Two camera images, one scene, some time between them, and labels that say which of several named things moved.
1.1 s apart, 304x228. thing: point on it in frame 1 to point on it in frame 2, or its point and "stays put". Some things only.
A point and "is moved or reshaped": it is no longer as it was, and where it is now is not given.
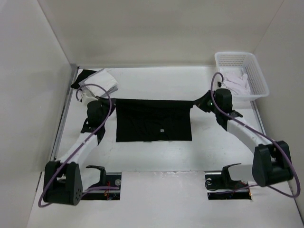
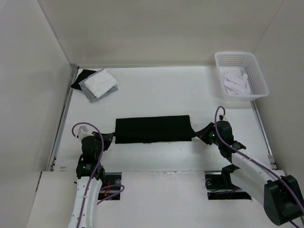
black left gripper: x=110 y=103 to x=108 y=138
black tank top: x=150 y=120 is moved or reshaped
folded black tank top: x=84 y=74 stays put
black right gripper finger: x=206 y=102 to x=207 y=134
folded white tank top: x=104 y=79 stays put
